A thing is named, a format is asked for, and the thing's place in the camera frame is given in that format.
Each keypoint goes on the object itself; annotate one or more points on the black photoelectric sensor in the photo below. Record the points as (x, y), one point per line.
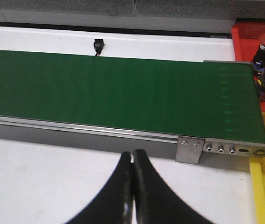
(98, 46)

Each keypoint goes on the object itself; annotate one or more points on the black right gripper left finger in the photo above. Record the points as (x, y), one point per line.
(114, 202)

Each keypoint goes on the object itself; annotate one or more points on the aluminium conveyor side rail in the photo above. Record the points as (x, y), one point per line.
(210, 145)

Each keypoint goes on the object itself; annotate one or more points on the red object at edge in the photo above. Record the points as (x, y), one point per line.
(245, 36)

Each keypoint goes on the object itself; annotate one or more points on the green conveyor belt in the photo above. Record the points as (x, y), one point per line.
(213, 100)

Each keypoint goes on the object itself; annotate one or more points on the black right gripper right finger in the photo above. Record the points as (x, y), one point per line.
(155, 201)

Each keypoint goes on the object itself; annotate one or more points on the grey stone countertop slab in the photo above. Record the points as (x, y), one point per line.
(110, 7)

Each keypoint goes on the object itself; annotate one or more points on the metal conveyor bracket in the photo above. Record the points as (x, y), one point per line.
(189, 149)

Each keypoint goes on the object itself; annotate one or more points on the grey stone slab right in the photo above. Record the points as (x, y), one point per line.
(209, 9)

